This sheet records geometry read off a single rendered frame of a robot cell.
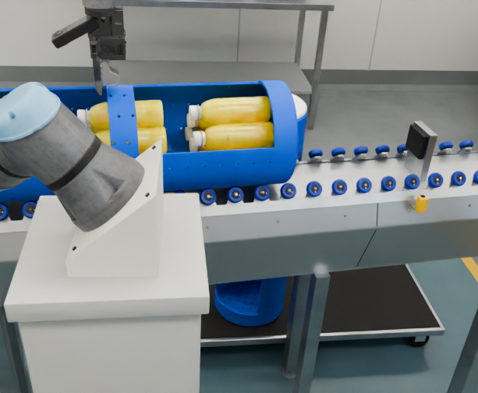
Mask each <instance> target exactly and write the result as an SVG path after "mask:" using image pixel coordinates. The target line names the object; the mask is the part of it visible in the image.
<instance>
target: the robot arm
mask: <svg viewBox="0 0 478 393"><path fill-rule="evenodd" d="M83 5H84V6H85V7H84V11H85V14H86V15H87V16H85V17H83V18H81V19H79V20H77V21H76V22H74V23H72V24H70V25H68V26H67V27H65V28H63V29H61V30H57V31H56V32H55V33H54V34H52V38H51V42H52V43H53V45H54V46H55V47H56V48H61V47H63V46H66V45H67V44H68V43H70V42H72V41H74V40H75V39H77V38H79V37H81V36H83V35H84V34H87V33H88V38H89V39H90V40H89V42H90V58H92V59H93V67H94V83H95V90H96V91H97V92H98V93H99V95H102V87H104V86H107V85H110V84H113V83H117V82H119V71H118V70H117V69H115V68H113V67H111V66H110V65H109V61H111V60H126V41H125V36H126V31H125V29H124V20H123V9H122V7H116V6H117V2H116V0H83ZM101 17H105V19H102V18H101ZM124 31H125V34H124ZM100 60H101V62H100ZM108 60H109V61H108ZM144 173H145V170H144V167H143V166H142V165H141V164H140V163H139V162H138V161H137V160H136V159H135V158H132V157H130V156H129V155H127V154H124V153H122V152H121V151H119V150H116V149H115V148H113V147H110V146H108V145H107V144H105V143H104V142H102V141H101V140H100V139H99V138H98V137H97V136H96V135H95V134H94V133H93V132H92V131H91V130H90V129H89V128H88V127H87V126H86V125H85V124H84V123H83V122H81V121H80V120H79V119H78V118H77V117H76V116H75V115H74V114H73V113H72V112H71V111H70V110H69V109H68V108H67V107H66V106H65V105H64V104H63V103H62V102H61V101H60V99H59V98H58V96H57V95H56V94H54V93H52V92H50V91H49V90H48V89H47V88H46V87H45V86H43V85H42V84H40V83H37V82H29V83H25V84H23V85H21V86H19V87H17V88H16V89H14V90H12V91H11V92H10V93H9V94H8V95H6V96H4V97H3V98H2V99H0V191H3V190H7V189H12V188H14V187H16V186H18V185H19V184H20V183H22V182H24V181H26V180H28V179H30V178H32V177H34V176H35V177H36V178H37V179H39V180H40V181H41V182H42V183H44V184H45V185H46V186H47V187H48V188H49V189H50V190H51V191H52V192H53V193H54V194H55V195H56V196H57V197H58V199H59V201H60V203H61V204H62V206H63V207H64V209H65V211H66V213H67V214H68V216H69V217H70V219H71V221H72V222H73V224H74V225H76V226H77V227H78V228H79V229H80V230H82V231H83V232H90V231H93V230H95V229H96V228H99V227H101V226H102V225H103V224H105V223H106V222H107V221H109V220H110V219H111V218H113V217H114V216H115V215H116V214H117V213H118V212H120V211H121V209H122V208H123V207H124V206H125V205H126V204H127V203H128V202H129V200H130V199H131V198H132V196H133V195H134V193H135V192H136V191H137V189H138V188H139V186H140V184H141V183H142V180H143V177H144Z"/></svg>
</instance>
